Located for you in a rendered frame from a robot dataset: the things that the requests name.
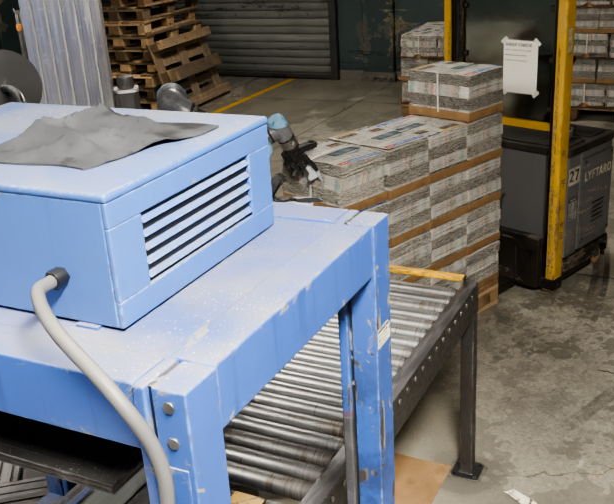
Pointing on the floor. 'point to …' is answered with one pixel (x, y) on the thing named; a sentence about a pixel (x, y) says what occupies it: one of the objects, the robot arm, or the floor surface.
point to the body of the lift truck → (598, 206)
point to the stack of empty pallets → (156, 21)
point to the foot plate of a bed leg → (467, 472)
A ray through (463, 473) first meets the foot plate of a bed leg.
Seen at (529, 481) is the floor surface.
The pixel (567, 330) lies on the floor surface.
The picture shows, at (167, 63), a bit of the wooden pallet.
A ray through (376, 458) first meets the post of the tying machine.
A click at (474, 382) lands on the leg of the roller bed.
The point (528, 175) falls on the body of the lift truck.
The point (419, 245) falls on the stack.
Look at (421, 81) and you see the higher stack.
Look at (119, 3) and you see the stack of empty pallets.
